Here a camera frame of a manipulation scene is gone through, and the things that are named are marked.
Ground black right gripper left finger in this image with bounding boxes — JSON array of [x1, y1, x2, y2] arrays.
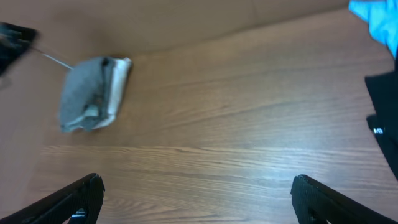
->
[[1, 173, 105, 224]]

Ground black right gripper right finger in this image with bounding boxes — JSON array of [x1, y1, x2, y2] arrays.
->
[[290, 175, 397, 224]]

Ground grey shorts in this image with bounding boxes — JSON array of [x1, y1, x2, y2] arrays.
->
[[59, 57, 116, 133]]

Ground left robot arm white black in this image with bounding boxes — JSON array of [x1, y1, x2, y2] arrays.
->
[[1, 22, 39, 76]]

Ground black garment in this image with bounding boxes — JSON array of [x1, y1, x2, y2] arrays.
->
[[364, 60, 397, 176]]

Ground light blue garment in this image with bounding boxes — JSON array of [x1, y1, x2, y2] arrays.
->
[[348, 0, 397, 59]]

